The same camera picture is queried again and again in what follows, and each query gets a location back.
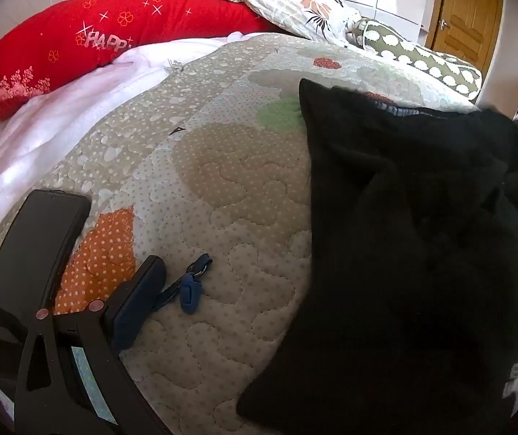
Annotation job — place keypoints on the wooden door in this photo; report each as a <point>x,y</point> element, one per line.
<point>465,13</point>

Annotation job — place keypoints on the black smartphone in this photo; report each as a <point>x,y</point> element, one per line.
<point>32,244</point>

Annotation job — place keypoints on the green polka dot pillow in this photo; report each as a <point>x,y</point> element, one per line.
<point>422,59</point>

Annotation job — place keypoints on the patterned quilted bedspread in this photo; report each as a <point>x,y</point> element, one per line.
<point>222,181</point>

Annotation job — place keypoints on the white blanket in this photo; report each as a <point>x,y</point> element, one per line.
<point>59,113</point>

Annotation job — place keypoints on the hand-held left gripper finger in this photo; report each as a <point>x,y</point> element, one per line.
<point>134,301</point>

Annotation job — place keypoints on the red printed pillow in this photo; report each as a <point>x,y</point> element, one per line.
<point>82,36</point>

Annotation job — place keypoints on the white floral pillow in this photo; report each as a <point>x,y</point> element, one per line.
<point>295,0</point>

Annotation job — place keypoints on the black pants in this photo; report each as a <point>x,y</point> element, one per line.
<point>399,258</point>

